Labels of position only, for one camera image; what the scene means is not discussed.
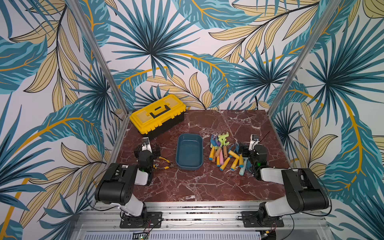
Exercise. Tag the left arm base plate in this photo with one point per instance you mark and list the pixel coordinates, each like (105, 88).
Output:
(145, 220)

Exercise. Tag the green rake yellow handle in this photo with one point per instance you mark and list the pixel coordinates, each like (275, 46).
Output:
(222, 167)

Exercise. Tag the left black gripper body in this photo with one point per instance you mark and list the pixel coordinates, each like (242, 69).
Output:
(147, 153)

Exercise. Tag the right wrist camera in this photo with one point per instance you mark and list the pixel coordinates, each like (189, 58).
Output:
(254, 140)

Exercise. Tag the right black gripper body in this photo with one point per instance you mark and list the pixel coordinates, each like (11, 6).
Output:
(246, 151)

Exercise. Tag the teal fork white handle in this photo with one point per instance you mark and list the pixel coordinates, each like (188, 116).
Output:
(244, 167)

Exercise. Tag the yellow black toolbox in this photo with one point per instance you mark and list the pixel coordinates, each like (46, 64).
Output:
(159, 117)

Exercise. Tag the teal fork yellow handle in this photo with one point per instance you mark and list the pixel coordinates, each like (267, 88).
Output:
(235, 148)

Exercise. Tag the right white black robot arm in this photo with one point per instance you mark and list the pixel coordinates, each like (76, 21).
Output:
(303, 191)

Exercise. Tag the teal plastic storage box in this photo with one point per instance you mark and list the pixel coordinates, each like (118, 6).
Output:
(190, 152)

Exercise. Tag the green rake wooden handle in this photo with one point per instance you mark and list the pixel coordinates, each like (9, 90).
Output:
(223, 143)

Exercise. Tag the yellow handled pliers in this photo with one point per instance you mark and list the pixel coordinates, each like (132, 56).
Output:
(162, 163)

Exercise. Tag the purple rake pink handle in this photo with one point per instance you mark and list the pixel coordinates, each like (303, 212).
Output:
(221, 156)

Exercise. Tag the aluminium rail frame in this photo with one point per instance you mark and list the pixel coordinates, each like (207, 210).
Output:
(222, 220)

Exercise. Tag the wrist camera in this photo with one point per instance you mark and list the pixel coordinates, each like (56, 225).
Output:
(146, 146)
(254, 140)

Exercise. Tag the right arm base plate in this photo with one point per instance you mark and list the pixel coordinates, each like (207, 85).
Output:
(255, 219)

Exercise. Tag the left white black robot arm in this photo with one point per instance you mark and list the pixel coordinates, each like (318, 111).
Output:
(116, 187)

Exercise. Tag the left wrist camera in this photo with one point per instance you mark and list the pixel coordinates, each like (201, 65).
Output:
(146, 146)

